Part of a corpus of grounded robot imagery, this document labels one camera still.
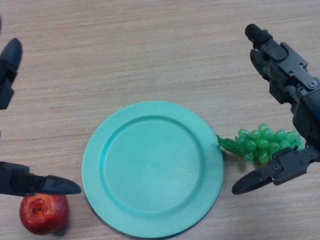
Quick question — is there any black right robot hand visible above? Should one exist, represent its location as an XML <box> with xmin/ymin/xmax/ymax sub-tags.
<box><xmin>231</xmin><ymin>23</ymin><xmax>320</xmax><ymax>196</ymax></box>

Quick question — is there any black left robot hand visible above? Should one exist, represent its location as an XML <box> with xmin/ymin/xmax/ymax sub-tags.
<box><xmin>0</xmin><ymin>13</ymin><xmax>83</xmax><ymax>197</ymax></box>

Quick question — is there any red apple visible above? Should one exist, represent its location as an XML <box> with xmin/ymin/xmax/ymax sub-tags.
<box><xmin>19</xmin><ymin>192</ymin><xmax>70</xmax><ymax>235</ymax></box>

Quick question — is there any turquoise round plate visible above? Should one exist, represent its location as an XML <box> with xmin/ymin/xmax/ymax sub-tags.
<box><xmin>81</xmin><ymin>100</ymin><xmax>225</xmax><ymax>238</ymax></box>

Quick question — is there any green grape bunch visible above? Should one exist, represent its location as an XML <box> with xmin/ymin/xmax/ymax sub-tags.
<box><xmin>216</xmin><ymin>123</ymin><xmax>305</xmax><ymax>165</ymax></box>

